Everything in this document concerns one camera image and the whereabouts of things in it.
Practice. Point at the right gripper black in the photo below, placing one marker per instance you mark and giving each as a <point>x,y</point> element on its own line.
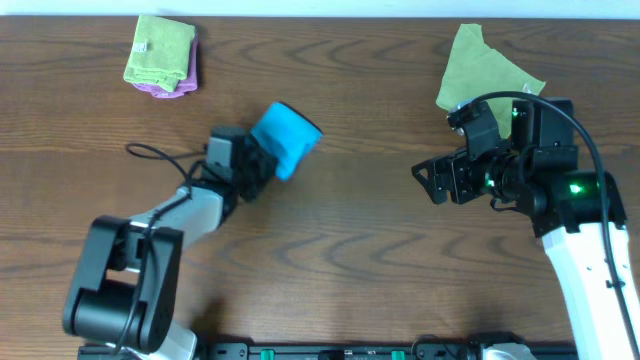
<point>439,167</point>

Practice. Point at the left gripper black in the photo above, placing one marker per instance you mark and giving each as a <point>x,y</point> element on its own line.
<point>268,163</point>

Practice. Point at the blue microfiber cloth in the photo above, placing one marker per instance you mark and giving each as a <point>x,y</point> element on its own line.
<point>286,134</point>

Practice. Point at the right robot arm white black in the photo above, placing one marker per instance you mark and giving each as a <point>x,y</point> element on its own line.
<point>584,235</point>

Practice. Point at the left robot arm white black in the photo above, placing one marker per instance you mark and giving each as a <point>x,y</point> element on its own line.
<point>124,287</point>

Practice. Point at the pink folded cloth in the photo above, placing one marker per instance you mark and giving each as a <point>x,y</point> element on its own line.
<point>183,87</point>

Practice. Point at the green cloth unfolded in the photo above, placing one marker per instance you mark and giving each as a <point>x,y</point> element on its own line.
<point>475,69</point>

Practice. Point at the green folded cloth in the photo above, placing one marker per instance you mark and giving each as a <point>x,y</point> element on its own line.
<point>160,52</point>

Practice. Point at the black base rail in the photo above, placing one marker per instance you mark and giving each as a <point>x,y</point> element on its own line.
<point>426,347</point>

